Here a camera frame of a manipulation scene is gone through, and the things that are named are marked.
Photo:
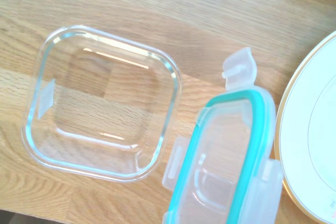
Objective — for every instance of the clear lid with teal seal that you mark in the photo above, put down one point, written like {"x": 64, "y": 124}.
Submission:
{"x": 223, "y": 155}

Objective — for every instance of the square clear glass food container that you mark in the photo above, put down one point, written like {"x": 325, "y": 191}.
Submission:
{"x": 105, "y": 103}

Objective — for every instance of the white dinner plate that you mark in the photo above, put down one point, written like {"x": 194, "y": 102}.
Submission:
{"x": 309, "y": 129}

